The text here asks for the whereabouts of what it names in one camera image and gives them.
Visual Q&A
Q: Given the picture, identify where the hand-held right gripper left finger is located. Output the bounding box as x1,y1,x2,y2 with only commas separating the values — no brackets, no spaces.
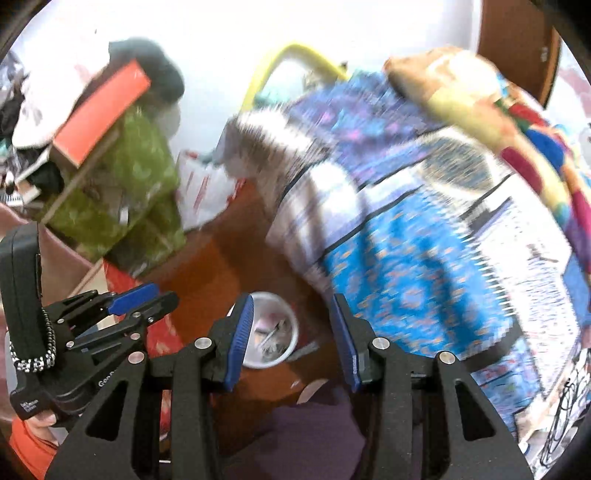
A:
44,294,256,480

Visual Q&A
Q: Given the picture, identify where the yellow tube frame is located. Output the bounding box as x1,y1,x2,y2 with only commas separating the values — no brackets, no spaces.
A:
242,42,349,112

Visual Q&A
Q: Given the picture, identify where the green patterned bag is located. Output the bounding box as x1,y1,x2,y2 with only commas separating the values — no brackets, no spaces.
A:
46,106,188,264

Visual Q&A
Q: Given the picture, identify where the brown cardboard box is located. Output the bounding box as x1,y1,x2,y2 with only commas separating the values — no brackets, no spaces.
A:
0,203,107,296

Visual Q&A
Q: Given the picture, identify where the black white beaded strap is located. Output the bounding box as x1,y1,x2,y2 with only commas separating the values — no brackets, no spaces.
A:
11,308,58,374

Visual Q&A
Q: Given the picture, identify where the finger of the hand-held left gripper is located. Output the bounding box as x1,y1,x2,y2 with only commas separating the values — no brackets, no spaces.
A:
46,282,160,334
71,291,180,366

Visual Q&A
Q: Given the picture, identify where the person's left forearm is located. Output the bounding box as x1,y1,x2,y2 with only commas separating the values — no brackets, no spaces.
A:
9,413,61,478

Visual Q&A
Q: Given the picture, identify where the person's purple clothing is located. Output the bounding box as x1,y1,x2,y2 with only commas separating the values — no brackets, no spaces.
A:
222,378,370,480

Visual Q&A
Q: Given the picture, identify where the white cloth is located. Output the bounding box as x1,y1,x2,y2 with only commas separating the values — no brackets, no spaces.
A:
11,78,88,148

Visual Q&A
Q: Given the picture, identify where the white plastic bag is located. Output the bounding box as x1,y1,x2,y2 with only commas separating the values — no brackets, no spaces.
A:
178,148,241,227

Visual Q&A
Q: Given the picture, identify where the dark cloth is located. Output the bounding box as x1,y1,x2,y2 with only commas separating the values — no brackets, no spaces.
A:
108,39,185,107

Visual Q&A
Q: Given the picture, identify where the colourful fleece blanket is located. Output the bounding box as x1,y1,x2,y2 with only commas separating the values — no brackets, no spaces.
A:
383,48,591,278

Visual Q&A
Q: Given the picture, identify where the white round bin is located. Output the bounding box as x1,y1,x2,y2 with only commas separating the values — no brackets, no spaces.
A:
240,291,300,370

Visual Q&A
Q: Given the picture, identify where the brown wooden door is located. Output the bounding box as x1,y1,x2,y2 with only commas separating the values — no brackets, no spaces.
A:
478,0,561,107

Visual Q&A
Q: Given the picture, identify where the tangle of black white cables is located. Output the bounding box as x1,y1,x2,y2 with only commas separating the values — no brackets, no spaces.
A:
538,346,591,467

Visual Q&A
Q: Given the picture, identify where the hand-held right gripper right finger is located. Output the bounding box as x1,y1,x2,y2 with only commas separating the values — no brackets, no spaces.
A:
330,294,532,480

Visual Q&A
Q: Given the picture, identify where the blue patterned bedsheet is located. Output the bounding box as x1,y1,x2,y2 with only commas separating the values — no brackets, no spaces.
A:
222,69,591,444

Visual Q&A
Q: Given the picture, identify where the orange flat box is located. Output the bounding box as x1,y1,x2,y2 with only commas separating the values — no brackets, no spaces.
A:
51,59,152,167

